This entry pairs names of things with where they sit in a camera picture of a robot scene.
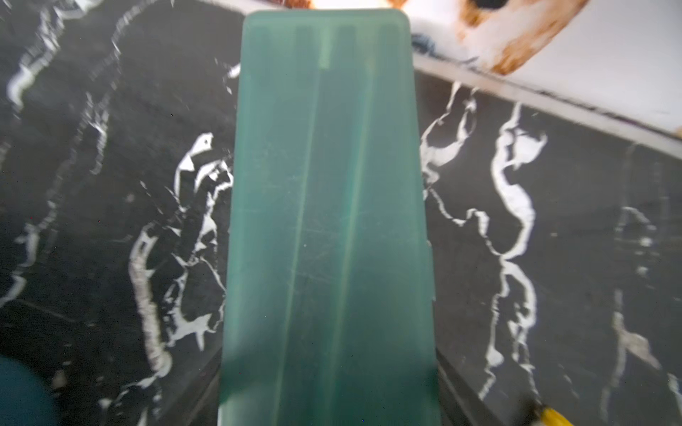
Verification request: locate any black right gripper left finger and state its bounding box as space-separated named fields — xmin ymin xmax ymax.
xmin=159 ymin=349 xmax=221 ymax=425

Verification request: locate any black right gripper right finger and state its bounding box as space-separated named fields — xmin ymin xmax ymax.
xmin=436 ymin=349 xmax=501 ymax=426

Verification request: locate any dark green case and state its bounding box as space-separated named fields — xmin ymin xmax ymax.
xmin=220 ymin=9 xmax=440 ymax=425

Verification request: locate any teal plastic storage box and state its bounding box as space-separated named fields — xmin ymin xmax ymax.
xmin=1 ymin=356 xmax=60 ymax=426

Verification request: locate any yellow work glove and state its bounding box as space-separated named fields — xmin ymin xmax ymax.
xmin=525 ymin=405 xmax=573 ymax=426

